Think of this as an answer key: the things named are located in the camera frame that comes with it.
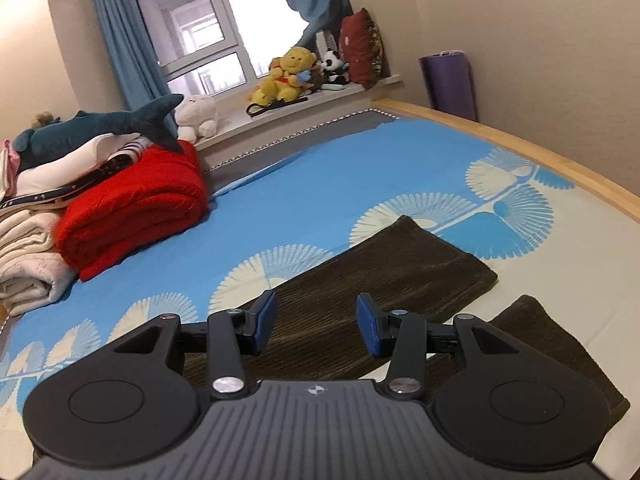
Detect dark brown corduroy pants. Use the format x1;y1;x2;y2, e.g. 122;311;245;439
182;213;632;430

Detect red folded blanket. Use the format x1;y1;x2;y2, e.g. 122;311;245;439
54;141;208;282

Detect blue white patterned bedsheet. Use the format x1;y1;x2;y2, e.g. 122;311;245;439
1;115;639;479

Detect cream folded blanket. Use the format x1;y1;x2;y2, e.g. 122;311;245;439
0;210;76;318

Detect white round plush toy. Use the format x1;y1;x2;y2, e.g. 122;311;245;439
175;94;219;144

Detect white folded bedding stack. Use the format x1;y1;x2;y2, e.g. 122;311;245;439
1;133;151;209

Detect yellow bear plush toy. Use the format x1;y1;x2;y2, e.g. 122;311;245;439
246;47;317;114

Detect purple rolled yoga mat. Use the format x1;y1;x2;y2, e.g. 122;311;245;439
419;50;478;122

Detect panda plush toy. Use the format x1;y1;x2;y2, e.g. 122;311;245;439
320;50;350;86

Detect left blue curtain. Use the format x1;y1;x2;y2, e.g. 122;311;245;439
93;0;170;110

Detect blue shark plush toy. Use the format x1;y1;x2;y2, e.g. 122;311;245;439
12;93;184;171

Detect pink folded cloth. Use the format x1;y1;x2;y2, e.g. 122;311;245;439
0;140;21;198

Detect red decorative cushion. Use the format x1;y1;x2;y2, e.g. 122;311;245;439
340;8;384;89

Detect wooden bed frame edge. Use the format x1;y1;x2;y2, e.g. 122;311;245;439
373;99;640;222

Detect window with white frame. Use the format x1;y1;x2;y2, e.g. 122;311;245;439
137;0;308;96

